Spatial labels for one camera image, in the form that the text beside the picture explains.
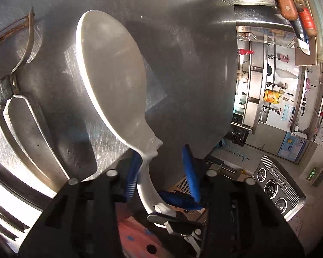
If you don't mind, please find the yellow oil bottle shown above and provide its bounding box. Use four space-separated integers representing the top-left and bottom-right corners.
263 89 282 105

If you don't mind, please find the rusty wire loop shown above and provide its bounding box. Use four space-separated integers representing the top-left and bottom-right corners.
0 15 35 51

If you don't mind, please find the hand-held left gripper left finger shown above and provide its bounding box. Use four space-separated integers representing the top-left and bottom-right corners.
18 150 142 258

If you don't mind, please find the silver stove control panel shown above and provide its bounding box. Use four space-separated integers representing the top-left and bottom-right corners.
251 155 307 221

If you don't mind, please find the red taped handle knife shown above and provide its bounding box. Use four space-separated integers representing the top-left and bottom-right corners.
289 0 318 56

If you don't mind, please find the cardboard box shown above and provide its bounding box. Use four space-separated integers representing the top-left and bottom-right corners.
159 176 208 222

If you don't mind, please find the small blue wall poster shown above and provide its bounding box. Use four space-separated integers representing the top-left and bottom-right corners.
281 104 296 122

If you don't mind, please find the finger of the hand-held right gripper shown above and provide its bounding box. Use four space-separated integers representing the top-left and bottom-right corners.
146 212 189 224
158 191 205 212

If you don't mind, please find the green exit sign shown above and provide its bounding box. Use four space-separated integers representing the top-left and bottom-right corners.
306 168 323 186

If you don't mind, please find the white rice paddle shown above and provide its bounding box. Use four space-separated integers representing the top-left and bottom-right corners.
75 10 178 222

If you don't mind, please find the stainless steel wall shelf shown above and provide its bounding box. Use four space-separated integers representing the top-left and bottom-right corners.
231 24 323 141

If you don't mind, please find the black trash bag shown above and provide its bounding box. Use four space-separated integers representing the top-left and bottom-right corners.
231 128 250 147

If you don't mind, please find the white cutting board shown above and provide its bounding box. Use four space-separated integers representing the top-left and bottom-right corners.
296 0 323 63

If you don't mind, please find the large stainless steel pot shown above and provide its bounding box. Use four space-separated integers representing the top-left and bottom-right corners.
0 0 239 222

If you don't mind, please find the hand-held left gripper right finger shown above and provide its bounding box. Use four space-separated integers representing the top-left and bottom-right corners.
181 144 305 258

